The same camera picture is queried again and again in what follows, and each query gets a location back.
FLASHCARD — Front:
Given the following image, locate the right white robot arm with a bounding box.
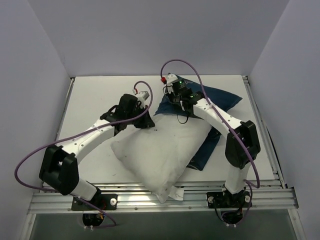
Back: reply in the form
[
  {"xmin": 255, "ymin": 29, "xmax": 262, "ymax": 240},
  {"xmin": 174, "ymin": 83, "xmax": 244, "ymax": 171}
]
[{"xmin": 161, "ymin": 74, "xmax": 261, "ymax": 207}]

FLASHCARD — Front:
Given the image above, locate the aluminium mounting rail frame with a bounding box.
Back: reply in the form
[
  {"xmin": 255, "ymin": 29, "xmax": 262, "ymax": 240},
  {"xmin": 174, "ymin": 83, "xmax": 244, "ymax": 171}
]
[{"xmin": 24, "ymin": 74, "xmax": 300, "ymax": 240}]

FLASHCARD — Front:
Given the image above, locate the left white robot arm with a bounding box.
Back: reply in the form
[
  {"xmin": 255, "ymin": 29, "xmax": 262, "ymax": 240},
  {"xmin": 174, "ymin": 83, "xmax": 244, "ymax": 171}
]
[{"xmin": 39, "ymin": 91, "xmax": 155, "ymax": 210}]

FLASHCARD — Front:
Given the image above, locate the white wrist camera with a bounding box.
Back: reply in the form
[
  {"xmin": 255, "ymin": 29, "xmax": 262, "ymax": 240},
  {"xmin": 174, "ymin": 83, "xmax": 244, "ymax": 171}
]
[
  {"xmin": 132, "ymin": 89, "xmax": 150, "ymax": 104},
  {"xmin": 160, "ymin": 73, "xmax": 179, "ymax": 93}
]

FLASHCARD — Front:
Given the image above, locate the white pillow insert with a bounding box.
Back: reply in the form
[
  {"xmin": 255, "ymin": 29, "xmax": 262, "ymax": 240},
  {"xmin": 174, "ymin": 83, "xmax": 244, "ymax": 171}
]
[{"xmin": 110, "ymin": 114, "xmax": 213, "ymax": 204}]

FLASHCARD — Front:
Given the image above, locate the blue fish-print pillowcase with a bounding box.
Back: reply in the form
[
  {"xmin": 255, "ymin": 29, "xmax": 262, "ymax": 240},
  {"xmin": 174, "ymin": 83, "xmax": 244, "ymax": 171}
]
[{"xmin": 155, "ymin": 76, "xmax": 242, "ymax": 171}]

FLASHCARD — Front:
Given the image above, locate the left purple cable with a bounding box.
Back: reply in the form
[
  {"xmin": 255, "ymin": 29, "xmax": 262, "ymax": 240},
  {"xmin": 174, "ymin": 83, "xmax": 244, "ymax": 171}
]
[{"xmin": 14, "ymin": 81, "xmax": 154, "ymax": 228}]

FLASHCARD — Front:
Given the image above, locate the purple cable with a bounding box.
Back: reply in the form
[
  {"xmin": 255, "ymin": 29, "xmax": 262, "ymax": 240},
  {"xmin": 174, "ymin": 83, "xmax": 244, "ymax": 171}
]
[
  {"xmin": 159, "ymin": 59, "xmax": 261, "ymax": 221},
  {"xmin": 14, "ymin": 81, "xmax": 154, "ymax": 228}
]

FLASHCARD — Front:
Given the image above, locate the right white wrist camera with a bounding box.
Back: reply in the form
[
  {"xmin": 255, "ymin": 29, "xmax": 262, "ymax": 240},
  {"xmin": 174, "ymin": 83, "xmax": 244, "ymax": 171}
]
[{"xmin": 160, "ymin": 73, "xmax": 179, "ymax": 93}]

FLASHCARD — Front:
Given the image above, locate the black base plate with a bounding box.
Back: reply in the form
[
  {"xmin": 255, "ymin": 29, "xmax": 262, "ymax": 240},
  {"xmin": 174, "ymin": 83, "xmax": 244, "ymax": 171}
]
[
  {"xmin": 71, "ymin": 193, "xmax": 118, "ymax": 211},
  {"xmin": 206, "ymin": 191, "xmax": 252, "ymax": 209}
]

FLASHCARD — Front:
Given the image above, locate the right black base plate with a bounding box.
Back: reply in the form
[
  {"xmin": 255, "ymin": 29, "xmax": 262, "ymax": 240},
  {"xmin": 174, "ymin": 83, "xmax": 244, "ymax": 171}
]
[{"xmin": 206, "ymin": 191, "xmax": 252, "ymax": 209}]

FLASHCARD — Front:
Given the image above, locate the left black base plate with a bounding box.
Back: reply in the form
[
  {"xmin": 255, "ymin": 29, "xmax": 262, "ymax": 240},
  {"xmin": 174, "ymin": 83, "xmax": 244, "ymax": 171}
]
[{"xmin": 71, "ymin": 193, "xmax": 118, "ymax": 211}]

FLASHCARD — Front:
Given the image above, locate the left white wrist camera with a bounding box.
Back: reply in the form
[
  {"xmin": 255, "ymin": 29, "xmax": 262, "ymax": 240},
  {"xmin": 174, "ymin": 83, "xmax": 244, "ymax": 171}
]
[{"xmin": 132, "ymin": 89, "xmax": 150, "ymax": 104}]

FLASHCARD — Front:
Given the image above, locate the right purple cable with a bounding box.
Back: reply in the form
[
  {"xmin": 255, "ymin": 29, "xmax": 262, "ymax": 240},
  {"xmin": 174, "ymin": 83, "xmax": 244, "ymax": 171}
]
[{"xmin": 159, "ymin": 59, "xmax": 261, "ymax": 221}]

